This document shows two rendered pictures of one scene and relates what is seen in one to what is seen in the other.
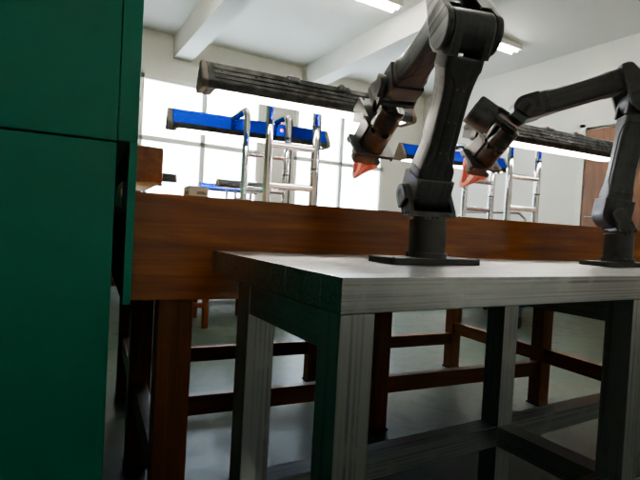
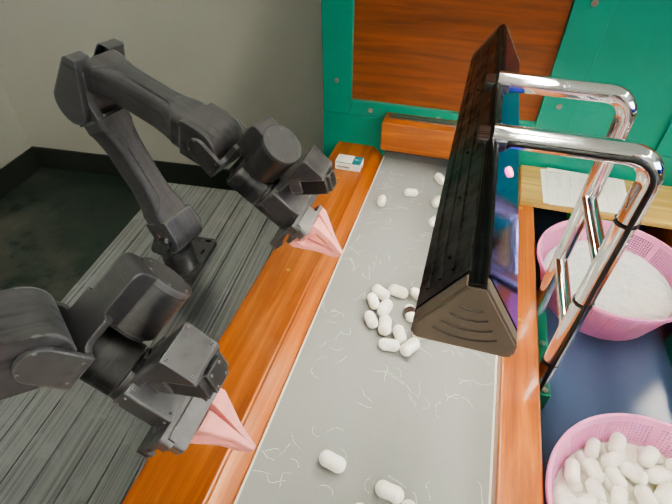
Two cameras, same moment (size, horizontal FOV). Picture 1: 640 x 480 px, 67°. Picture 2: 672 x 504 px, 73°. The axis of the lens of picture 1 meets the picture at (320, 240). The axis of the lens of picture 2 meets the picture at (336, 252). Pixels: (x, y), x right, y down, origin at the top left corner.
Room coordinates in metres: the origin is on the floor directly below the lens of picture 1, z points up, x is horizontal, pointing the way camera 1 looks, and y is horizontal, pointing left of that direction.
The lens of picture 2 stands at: (1.51, -0.47, 1.34)
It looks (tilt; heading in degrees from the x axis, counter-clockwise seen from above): 42 degrees down; 132
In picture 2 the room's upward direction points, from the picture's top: straight up
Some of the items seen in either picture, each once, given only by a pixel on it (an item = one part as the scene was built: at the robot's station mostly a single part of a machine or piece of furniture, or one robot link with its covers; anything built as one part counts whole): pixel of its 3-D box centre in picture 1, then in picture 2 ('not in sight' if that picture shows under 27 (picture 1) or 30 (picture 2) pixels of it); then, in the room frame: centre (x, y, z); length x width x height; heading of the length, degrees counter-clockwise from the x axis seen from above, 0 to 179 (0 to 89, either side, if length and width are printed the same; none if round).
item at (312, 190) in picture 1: (301, 165); (518, 252); (1.38, 0.06, 0.90); 0.20 x 0.19 x 0.45; 115
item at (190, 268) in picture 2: (427, 240); (179, 257); (0.82, -0.18, 0.71); 0.20 x 0.07 x 0.08; 120
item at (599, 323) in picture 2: not in sight; (604, 282); (1.49, 0.31, 0.72); 0.27 x 0.27 x 0.10
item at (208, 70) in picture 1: (314, 95); (489, 129); (1.31, 0.03, 1.08); 0.62 x 0.08 x 0.07; 115
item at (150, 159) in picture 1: (140, 170); (447, 139); (1.06, 0.41, 0.83); 0.30 x 0.06 x 0.07; 25
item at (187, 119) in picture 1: (252, 130); not in sight; (1.81, 0.27, 1.08); 0.62 x 0.08 x 0.07; 115
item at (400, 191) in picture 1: (425, 202); (176, 233); (0.83, -0.18, 0.77); 0.09 x 0.06 x 0.06; 103
